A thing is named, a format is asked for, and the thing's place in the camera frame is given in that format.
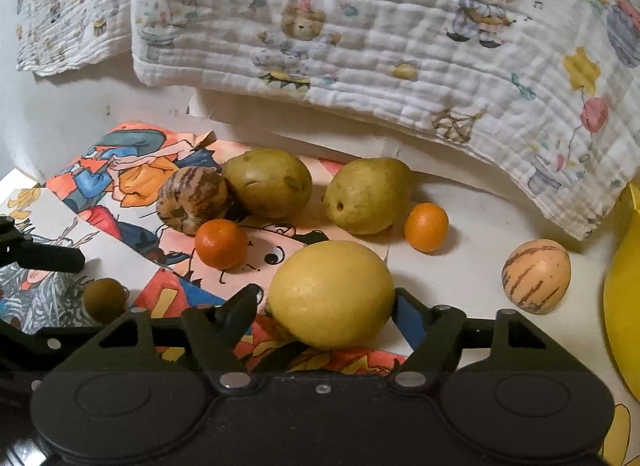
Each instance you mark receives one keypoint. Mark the small brown kiwi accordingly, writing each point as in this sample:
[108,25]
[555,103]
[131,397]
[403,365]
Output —
[105,298]

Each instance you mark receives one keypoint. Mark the pale striped pepino melon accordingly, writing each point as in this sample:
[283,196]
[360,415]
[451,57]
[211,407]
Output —
[536,276]

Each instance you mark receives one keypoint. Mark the grey cartoon poster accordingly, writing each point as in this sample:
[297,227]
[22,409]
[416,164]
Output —
[50,296]

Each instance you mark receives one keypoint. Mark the yellow lemon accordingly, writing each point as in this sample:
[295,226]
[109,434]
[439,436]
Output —
[332,293]

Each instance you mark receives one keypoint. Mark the large printed white blanket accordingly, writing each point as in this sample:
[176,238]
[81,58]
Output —
[400,45]

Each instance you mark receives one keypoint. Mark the yellow container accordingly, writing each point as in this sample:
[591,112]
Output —
[625,296]

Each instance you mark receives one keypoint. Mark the brown striped pepino melon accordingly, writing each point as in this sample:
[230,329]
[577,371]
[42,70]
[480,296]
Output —
[192,201]

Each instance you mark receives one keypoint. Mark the round green pear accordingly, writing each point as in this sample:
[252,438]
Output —
[267,185]

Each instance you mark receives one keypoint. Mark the cartoon faces poster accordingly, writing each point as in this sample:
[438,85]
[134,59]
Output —
[135,180]

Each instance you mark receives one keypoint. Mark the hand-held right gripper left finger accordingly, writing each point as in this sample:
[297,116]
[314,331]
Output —
[242,306]

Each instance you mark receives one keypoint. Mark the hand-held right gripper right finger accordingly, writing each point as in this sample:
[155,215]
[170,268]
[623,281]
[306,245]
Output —
[406,318]

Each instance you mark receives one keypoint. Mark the small orange mandarin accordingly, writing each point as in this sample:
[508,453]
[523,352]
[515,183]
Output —
[221,244]
[426,227]

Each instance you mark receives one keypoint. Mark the yellow-green pear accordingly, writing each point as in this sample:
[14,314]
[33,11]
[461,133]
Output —
[362,198]

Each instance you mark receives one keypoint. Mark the small printed white blanket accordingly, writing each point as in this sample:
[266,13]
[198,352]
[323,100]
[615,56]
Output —
[60,20]

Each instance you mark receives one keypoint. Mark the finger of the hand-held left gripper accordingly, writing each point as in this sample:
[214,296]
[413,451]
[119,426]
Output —
[30,348]
[50,257]

